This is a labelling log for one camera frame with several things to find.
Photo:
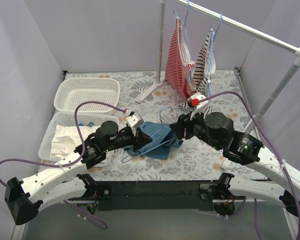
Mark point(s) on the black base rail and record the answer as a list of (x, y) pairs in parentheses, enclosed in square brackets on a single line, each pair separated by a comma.
[(160, 195)]

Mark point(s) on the white cloths in basket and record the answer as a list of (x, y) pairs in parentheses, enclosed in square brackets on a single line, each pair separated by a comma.
[(65, 140)]

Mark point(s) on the black striped tank top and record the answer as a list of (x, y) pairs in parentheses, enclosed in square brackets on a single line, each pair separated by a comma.
[(199, 68)]

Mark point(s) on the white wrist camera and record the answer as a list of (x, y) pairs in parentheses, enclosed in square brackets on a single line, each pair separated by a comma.
[(194, 102), (134, 120)]

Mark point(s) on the floral table cloth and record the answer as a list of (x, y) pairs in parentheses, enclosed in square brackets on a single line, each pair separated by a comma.
[(193, 160)]

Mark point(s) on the lower white plastic basket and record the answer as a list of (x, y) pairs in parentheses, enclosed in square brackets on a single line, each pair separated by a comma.
[(66, 119)]

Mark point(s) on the white plastic basket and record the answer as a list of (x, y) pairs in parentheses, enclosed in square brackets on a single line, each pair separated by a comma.
[(66, 119), (76, 90)]

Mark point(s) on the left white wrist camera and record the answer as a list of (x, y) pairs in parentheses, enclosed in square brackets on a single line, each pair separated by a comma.
[(134, 120)]

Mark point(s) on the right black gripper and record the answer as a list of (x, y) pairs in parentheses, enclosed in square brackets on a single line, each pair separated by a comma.
[(185, 128)]

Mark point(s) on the blue tank top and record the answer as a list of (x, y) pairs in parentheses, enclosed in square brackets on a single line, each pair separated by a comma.
[(160, 147)]

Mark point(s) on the upper white plastic basket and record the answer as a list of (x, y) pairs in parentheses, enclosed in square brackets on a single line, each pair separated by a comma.
[(76, 90)]

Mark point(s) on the red striped tank top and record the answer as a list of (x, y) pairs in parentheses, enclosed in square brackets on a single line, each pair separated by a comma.
[(179, 65)]

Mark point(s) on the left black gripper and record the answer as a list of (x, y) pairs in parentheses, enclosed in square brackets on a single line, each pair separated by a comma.
[(136, 137)]

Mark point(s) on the silver clothes rack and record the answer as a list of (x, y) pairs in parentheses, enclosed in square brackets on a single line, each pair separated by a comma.
[(240, 26)]

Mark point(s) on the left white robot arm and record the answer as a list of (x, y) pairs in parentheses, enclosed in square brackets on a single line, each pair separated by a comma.
[(67, 178)]

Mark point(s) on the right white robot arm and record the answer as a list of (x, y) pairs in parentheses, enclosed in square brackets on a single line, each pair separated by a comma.
[(248, 151)]

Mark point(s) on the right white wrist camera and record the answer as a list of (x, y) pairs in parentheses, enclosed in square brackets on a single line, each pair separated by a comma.
[(194, 102)]

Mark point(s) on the blue hanger with red top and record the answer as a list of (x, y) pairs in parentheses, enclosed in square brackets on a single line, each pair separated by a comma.
[(185, 29)]

